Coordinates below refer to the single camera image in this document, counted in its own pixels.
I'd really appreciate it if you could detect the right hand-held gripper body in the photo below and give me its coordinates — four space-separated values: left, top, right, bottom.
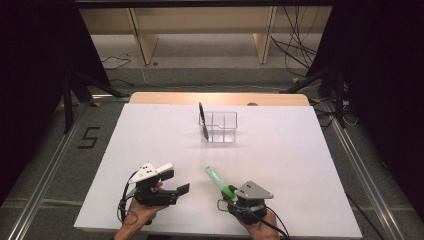
228 180 274 225

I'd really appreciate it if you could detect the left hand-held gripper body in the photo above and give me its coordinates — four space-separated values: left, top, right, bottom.
129 162 179 207

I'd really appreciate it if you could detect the white stick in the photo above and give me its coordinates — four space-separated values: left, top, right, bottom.
155 162 174 175

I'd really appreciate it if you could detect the green marker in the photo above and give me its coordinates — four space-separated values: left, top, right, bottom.
205 165 239 204

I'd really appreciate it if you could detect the clear plastic pen holder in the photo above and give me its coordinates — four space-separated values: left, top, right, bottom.
198 110 238 144

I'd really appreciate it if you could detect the black pen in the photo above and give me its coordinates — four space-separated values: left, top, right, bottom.
198 102 210 141

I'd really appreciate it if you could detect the person's right hand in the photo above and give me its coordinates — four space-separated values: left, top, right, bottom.
239 209 282 240

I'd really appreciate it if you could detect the person's left hand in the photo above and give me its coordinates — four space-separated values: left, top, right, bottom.
121 181 167 234

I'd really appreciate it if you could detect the white table cover sheet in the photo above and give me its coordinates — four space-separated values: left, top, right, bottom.
73 103 363 238

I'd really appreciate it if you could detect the black metal stand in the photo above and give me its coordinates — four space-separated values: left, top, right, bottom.
61 71 131 134
279 63 348 129

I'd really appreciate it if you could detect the black curtain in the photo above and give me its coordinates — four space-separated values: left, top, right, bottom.
305 0 424 214
0 0 112 204

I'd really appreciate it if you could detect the beige wooden shelf unit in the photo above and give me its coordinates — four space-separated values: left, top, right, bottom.
79 6 333 66

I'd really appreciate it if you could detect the left hand-held gripper cable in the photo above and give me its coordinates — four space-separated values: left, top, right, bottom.
117 171 139 226

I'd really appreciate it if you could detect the hand-held gripper cable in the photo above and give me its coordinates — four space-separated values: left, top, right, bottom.
217 198 291 240
117 171 139 226

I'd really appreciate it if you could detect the right hand-held gripper cable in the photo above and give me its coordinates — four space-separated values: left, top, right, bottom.
217 198 291 240

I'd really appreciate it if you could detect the aluminium floor rail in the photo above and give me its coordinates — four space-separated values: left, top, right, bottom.
6 99 85 240
322 99 405 240

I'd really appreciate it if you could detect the thin black floor cable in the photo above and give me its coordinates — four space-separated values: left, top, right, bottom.
101 54 133 71

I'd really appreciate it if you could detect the bundle of black cables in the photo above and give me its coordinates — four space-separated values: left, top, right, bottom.
269 6 322 78

